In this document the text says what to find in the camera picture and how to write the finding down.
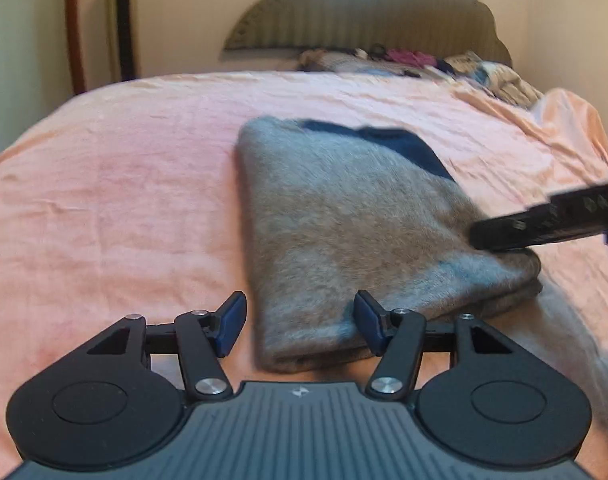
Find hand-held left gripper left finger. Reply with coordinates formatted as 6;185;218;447
86;290;248;403

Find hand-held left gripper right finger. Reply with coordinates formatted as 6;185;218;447
354;289;515;403

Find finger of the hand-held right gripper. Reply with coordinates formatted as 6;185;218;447
469;203;554;252

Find grey sweater with navy sleeves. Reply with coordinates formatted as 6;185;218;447
234;116;544;373

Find pile of crumpled clothes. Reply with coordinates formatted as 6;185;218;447
436;51;545;109

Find peach blanket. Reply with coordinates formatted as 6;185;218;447
531;89;608;181

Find pink bed sheet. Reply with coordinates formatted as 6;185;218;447
0;71;608;476

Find magenta cloth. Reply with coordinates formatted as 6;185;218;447
386;49;437;67

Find patterned grey pillow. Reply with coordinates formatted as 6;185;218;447
298;49;385;73

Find olive padded headboard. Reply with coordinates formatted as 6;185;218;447
221;0;514;68

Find gold tower fan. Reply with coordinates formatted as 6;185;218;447
106;0;142;82

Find white floral wardrobe door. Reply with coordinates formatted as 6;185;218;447
0;0;72;161

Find brown wooden door frame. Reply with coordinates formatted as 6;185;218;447
64;0;88;96

